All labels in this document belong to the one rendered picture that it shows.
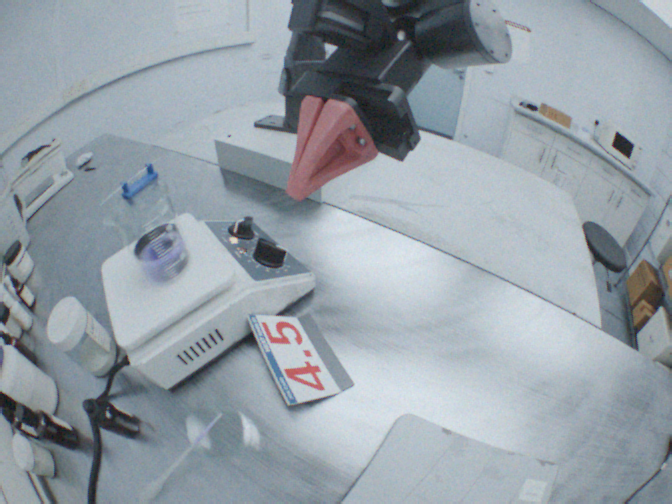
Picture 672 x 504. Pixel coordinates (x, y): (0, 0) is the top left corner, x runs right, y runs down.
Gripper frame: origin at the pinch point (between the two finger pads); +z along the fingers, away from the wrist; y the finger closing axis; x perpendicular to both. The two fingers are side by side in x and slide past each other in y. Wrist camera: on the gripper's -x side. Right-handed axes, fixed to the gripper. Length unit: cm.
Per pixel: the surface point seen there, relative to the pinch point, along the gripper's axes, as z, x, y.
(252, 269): 8.2, 2.2, -1.5
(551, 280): -11.5, 26.9, 24.7
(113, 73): -7, -19, -156
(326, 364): 11.7, 6.8, 7.9
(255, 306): 10.6, 2.4, 0.9
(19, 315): 39, -20, -25
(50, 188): 40, -20, -88
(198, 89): -29, 41, -173
